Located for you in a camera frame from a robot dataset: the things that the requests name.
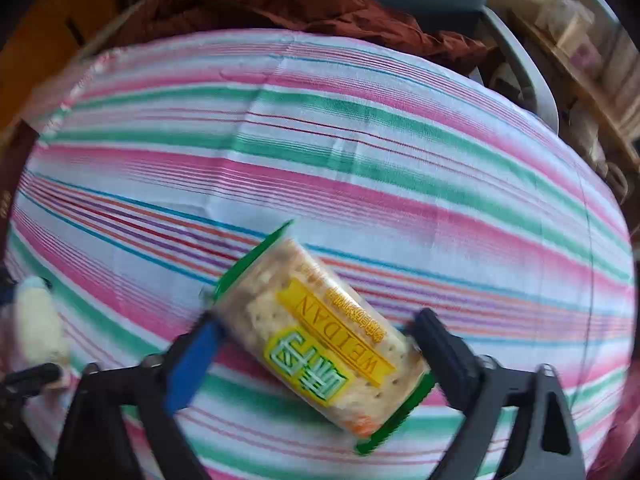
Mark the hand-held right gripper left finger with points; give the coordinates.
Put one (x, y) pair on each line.
(192, 360)

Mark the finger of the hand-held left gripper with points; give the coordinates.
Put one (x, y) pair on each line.
(25, 379)

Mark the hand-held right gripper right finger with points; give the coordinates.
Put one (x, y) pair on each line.
(445, 360)

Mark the green cracker packet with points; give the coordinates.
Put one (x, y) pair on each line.
(310, 330)

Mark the dark red fabric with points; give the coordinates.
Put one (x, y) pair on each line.
(620, 435)

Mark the striped tablecloth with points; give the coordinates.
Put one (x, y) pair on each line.
(350, 160)

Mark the glass jar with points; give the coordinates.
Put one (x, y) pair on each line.
(615, 180)

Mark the wooden side shelf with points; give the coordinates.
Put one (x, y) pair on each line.
(575, 75)

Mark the wooden wardrobe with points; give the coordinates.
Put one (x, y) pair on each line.
(30, 60)

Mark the small pink box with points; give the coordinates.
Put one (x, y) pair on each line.
(586, 56)

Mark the large white carton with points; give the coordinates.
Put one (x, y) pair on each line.
(570, 25)

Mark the dark red cloth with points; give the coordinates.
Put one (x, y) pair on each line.
(260, 5)

